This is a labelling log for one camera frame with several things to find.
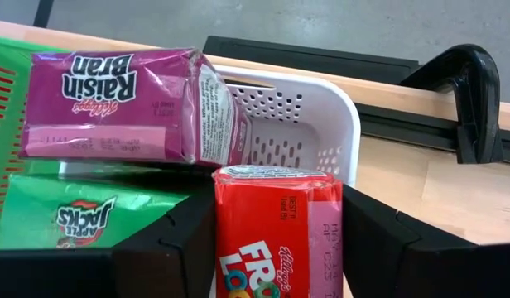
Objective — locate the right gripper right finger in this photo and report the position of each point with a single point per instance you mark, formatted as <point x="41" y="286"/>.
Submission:
<point x="404" y="273"/>

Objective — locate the red Froot Loops cereal box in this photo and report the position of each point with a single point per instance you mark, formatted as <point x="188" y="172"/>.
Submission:
<point x="263" y="232"/>

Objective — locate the purple Raisin Bran cereal box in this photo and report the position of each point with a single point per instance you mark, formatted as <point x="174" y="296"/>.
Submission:
<point x="114" y="107"/>

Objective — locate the green Apple Jacks cereal box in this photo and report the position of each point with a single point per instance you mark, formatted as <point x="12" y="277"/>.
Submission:
<point x="73" y="215"/>

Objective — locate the black table frame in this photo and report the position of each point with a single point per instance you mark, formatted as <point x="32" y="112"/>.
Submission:
<point x="404" y="124"/>

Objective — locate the black metal base bar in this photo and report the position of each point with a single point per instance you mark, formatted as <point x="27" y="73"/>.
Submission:
<point x="280" y="54"/>

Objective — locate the black table clamp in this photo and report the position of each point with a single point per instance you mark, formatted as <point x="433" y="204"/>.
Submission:
<point x="478" y="103"/>

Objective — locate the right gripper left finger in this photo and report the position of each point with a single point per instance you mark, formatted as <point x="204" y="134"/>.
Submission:
<point x="155" y="269"/>

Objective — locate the white plastic basket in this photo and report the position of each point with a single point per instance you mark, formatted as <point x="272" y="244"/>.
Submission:
<point x="304" y="136"/>

